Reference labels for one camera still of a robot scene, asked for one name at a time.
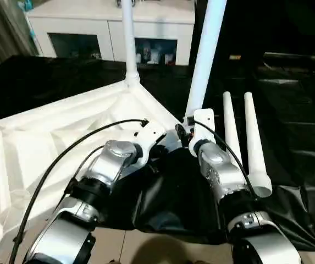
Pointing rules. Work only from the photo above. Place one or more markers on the small yellow tag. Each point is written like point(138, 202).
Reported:
point(235, 56)

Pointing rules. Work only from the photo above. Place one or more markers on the white cabinet with glass doors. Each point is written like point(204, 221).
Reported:
point(80, 22)

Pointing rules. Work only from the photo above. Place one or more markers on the black plastic mat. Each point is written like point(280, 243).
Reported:
point(294, 137)

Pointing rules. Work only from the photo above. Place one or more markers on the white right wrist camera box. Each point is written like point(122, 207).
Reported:
point(201, 124)

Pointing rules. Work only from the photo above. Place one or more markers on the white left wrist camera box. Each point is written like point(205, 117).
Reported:
point(149, 137)

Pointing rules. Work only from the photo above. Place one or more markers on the white plastic table top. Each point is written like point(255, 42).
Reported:
point(36, 143)

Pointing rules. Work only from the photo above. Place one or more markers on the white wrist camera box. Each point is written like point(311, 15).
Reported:
point(201, 124)
point(149, 137)

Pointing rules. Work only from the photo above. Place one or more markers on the red bottle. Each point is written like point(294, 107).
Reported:
point(138, 55)

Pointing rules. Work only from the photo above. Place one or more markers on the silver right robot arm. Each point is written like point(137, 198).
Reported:
point(228, 187)

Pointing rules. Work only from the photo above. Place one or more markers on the white plastic table leg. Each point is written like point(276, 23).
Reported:
point(204, 60)
point(231, 121)
point(255, 137)
point(130, 44)

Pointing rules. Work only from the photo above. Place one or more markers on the tall clear bottle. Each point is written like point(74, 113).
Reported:
point(155, 54)

